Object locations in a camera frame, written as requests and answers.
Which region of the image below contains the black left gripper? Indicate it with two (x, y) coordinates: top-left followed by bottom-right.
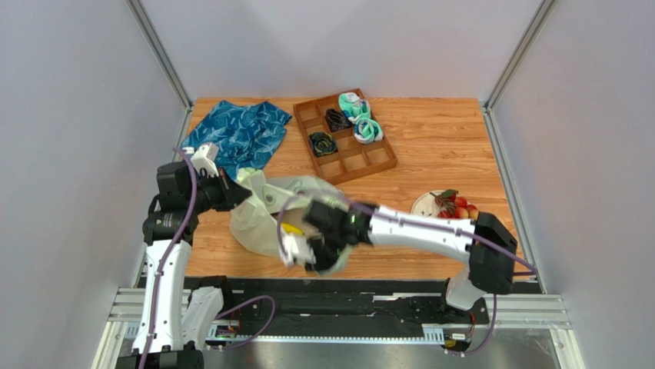
(185, 167), (251, 215)

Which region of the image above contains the translucent white plastic bag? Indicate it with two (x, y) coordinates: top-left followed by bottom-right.
(229, 168), (347, 260)

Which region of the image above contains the fake red lychee bunch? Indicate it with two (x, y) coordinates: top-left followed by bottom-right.
(430, 189), (480, 220)

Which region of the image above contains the fake yellow banana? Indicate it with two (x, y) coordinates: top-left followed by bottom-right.
(281, 222), (304, 235)

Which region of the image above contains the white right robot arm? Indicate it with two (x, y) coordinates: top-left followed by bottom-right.
(302, 200), (518, 311)

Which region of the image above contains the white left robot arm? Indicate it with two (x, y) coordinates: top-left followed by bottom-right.
(115, 159), (251, 368)

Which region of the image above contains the blue shark print cloth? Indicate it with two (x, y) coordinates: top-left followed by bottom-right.
(181, 100), (291, 179)

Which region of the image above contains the dark green leaf rolled sock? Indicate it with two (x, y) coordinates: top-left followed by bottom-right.
(308, 131), (338, 158)

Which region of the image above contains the cream and blue plate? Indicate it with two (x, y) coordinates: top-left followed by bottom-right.
(410, 190), (446, 218)

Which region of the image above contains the wooden compartment tray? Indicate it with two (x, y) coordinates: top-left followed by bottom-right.
(293, 94), (397, 185)

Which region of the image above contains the teal white sock lower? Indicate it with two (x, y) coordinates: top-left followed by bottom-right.
(354, 118), (384, 145)

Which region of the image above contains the teal white sock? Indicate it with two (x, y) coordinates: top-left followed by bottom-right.
(354, 118), (384, 145)
(338, 92), (372, 124)

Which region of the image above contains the black patterned rolled sock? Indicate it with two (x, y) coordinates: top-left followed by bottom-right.
(324, 108), (353, 132)

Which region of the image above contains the teal white sock upper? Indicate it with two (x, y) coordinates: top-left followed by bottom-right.
(338, 92), (372, 124)

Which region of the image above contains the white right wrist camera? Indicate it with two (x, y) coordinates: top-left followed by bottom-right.
(281, 234), (314, 268)

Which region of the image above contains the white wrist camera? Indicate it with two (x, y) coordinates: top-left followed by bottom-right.
(181, 142), (220, 178)
(281, 234), (314, 268)

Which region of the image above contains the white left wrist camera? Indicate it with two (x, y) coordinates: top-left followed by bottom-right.
(181, 142), (220, 178)

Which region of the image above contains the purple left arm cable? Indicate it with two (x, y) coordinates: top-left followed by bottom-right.
(138, 148), (276, 369)

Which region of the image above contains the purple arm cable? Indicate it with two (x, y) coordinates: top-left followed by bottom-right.
(138, 148), (276, 369)
(276, 191), (538, 357)

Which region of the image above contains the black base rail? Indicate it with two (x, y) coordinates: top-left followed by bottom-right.
(183, 276), (490, 338)

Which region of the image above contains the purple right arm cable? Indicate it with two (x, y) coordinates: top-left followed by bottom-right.
(276, 191), (538, 357)

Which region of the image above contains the right aluminium frame post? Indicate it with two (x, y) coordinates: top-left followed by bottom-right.
(483, 0), (558, 111)

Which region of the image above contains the grey aluminium frame post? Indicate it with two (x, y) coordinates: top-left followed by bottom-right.
(125, 0), (193, 111)

